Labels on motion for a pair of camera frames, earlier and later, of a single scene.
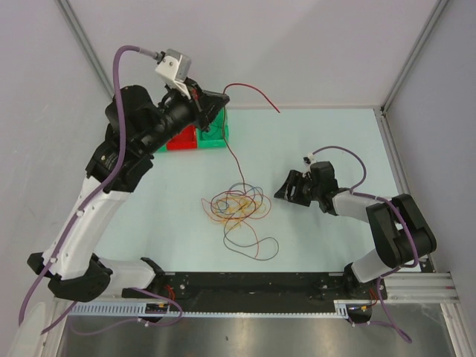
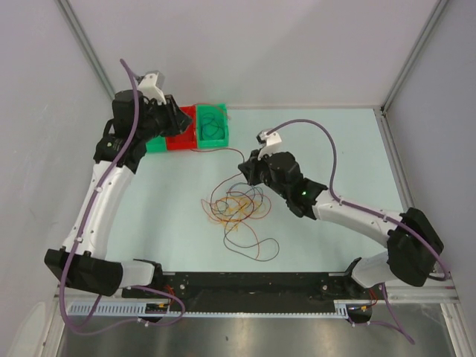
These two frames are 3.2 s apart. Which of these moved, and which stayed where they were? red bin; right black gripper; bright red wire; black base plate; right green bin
Moved: bright red wire; right black gripper
Stayed: right green bin; black base plate; red bin
